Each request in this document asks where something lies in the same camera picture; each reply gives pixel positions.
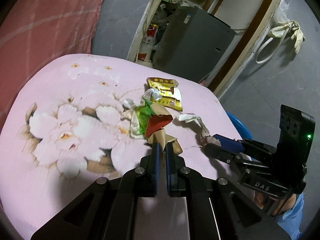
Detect wooden door frame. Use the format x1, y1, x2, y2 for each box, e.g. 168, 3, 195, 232
126, 0, 288, 100

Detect person's right hand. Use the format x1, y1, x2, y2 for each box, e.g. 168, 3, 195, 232
253, 191, 268, 207

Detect white hose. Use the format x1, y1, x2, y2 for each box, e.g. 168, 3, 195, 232
255, 30, 288, 64

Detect crumpled white plastic wrap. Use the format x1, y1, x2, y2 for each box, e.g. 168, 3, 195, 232
141, 88, 164, 104

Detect grey washing machine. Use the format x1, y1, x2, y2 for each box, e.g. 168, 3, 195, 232
152, 6, 235, 84

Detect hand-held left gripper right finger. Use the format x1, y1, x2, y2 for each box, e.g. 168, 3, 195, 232
165, 142, 292, 240

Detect white and red rice sack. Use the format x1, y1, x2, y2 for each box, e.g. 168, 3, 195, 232
137, 25, 158, 63

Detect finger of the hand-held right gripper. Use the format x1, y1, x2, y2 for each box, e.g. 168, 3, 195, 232
204, 144, 248, 173
214, 134, 255, 155

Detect green plastic wrapper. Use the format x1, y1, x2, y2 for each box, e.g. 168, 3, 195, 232
129, 99, 153, 140

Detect yellow snack wrapper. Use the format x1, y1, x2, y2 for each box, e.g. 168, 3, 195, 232
146, 77, 184, 112

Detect clear plastic bags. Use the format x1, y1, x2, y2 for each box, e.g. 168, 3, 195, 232
151, 2, 173, 28

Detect pink floral blanket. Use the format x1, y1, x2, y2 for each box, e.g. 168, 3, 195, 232
0, 54, 244, 240

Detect torn red paper cup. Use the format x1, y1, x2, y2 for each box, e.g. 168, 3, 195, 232
144, 104, 184, 155

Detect cream rubber glove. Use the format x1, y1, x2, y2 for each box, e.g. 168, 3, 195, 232
291, 21, 306, 53
269, 22, 293, 38

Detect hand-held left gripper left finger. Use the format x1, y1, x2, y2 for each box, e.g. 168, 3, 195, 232
30, 142, 162, 240

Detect person's right forearm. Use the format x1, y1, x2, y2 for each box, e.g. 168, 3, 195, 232
274, 192, 304, 233

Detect pink checkered cloth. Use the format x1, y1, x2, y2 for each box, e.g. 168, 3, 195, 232
0, 0, 110, 125

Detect blue plastic bucket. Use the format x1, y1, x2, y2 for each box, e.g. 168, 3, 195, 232
226, 112, 253, 160

